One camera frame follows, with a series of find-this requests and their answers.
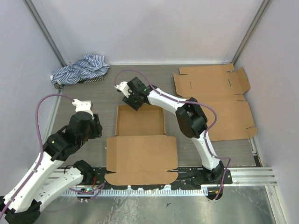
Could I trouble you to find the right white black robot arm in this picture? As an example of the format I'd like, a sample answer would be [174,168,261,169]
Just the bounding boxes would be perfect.
[116,77,224,184]

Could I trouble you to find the stacked brown cardboard blanks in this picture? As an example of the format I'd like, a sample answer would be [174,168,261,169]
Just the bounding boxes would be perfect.
[173,63,258,141]

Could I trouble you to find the slotted grey cable duct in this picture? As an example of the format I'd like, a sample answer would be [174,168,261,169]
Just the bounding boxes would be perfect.
[63,185,208,197]

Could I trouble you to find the brown cardboard box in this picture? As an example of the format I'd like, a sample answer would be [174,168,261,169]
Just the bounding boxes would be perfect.
[105,104,178,186]

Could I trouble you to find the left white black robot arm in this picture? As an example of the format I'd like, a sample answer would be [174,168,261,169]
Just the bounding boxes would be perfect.
[0,112,102,224]

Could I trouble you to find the aluminium frame rail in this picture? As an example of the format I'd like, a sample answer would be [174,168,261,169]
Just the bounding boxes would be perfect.
[229,167,277,186]

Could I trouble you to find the blue striped crumpled cloth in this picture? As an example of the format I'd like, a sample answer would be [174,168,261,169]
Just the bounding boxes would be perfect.
[50,54,110,89]

